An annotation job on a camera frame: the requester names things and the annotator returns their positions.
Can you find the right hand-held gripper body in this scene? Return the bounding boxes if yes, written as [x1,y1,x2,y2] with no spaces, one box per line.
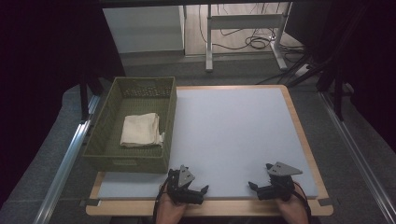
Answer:
[264,161,304,202]

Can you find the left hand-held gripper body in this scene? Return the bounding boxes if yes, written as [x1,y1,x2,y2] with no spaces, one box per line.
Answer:
[166,164,196,205]

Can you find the cream egg print towel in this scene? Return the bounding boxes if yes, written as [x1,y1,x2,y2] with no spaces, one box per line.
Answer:
[120,112,166,149]

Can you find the green plastic basket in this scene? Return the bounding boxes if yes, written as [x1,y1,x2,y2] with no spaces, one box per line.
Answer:
[81,76,178,175]

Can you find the person's left hand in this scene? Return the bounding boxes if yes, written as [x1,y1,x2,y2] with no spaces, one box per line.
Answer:
[154,183,189,224]

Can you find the person's right hand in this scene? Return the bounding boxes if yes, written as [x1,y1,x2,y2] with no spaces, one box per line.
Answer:
[275,181,311,224]

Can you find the black tripod legs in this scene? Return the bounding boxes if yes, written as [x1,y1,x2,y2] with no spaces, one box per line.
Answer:
[255,50,332,89]

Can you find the white power strip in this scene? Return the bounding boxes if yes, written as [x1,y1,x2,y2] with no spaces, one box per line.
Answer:
[293,63,313,78]

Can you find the black metal stand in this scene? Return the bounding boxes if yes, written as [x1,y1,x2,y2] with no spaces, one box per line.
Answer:
[78,74,105,123]

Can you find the black curtain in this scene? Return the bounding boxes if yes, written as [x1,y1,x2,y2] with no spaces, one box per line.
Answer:
[312,0,396,155]
[0,0,126,208]

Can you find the white cabinet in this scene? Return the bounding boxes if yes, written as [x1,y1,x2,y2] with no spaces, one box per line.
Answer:
[102,5,187,54]

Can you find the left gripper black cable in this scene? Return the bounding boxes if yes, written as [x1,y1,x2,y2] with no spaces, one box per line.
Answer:
[151,176,173,224]

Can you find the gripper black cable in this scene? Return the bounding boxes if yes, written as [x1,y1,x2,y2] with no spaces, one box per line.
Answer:
[291,181,313,224]
[151,176,173,224]

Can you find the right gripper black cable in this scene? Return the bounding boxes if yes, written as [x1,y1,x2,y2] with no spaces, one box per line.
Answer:
[291,181,313,224]

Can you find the white board with wooden frame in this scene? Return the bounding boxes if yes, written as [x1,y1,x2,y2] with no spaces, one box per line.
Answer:
[97,87,320,200]

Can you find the black floor cables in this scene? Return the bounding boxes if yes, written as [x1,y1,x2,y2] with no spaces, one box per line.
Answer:
[198,3,307,54]

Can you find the white metal desk frame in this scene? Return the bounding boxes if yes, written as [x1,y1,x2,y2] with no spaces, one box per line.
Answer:
[205,2,294,74]

